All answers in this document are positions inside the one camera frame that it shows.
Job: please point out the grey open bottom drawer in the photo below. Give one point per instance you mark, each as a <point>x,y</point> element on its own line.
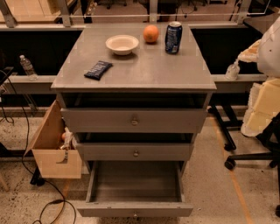
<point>135,189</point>

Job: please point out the grey top drawer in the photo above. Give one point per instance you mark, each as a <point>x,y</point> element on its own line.
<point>128,120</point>

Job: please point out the open cardboard box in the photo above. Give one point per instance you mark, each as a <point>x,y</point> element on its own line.
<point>52,161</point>

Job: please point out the black rolling chair base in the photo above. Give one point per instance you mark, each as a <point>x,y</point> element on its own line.
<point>257,152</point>

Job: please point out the white bowl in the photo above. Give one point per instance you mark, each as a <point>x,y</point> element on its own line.
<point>122,44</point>

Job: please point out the blue soda can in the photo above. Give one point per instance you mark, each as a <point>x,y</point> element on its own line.
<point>173,37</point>

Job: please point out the grey drawer cabinet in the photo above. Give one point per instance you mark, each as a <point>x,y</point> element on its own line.
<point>147,78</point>

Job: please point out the dark blue rxbar wrapper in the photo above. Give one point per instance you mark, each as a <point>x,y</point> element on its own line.
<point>98,70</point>

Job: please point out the clear plastic water bottle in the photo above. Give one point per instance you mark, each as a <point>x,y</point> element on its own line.
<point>28,68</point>

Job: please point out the orange fruit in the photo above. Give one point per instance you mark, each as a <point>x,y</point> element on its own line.
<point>150,33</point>

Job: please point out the grey middle drawer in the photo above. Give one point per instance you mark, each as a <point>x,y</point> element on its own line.
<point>135,151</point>

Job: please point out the items inside cardboard box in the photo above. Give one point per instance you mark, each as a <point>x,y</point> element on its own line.
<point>68,141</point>

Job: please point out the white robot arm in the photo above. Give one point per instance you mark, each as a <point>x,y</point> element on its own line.
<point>264,99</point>

